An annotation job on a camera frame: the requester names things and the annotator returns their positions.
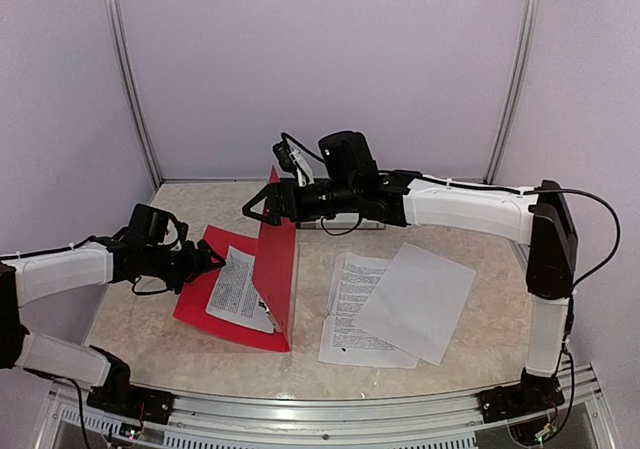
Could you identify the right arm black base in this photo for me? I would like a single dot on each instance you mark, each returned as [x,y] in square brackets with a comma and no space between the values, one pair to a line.
[531,394]

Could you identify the printed text sheet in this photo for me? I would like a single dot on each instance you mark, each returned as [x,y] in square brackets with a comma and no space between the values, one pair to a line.
[353,280]
[234,298]

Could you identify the aluminium front rail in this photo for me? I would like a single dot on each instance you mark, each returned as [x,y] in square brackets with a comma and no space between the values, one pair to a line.
[447,420]

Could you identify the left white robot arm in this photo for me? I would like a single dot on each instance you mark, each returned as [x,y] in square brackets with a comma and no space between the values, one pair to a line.
[28,277]

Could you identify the aluminium frame post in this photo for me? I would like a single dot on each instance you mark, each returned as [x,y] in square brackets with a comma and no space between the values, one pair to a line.
[516,82]
[119,40]

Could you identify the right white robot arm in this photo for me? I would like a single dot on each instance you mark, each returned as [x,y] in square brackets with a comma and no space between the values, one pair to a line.
[538,218]

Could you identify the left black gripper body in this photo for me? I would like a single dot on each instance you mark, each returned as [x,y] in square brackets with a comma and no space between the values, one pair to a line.
[169,267]

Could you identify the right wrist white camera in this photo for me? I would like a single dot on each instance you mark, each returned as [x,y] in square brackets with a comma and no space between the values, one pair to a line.
[291,160]

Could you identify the red folder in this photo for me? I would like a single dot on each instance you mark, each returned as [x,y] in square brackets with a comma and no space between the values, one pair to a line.
[274,274]

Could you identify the blank white sheet lower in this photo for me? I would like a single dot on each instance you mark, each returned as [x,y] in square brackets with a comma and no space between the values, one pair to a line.
[417,303]

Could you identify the left aluminium frame post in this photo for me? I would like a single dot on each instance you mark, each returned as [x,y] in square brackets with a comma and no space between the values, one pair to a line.
[119,40]

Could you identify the black folder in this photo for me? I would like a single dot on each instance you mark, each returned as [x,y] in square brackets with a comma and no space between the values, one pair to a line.
[342,222]

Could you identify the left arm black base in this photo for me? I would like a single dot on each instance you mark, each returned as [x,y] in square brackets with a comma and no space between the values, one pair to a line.
[117,395]

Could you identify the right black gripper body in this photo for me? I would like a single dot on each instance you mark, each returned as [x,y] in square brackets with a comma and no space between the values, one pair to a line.
[340,199]

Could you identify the right aluminium frame post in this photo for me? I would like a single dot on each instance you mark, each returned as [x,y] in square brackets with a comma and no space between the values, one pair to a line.
[516,82]

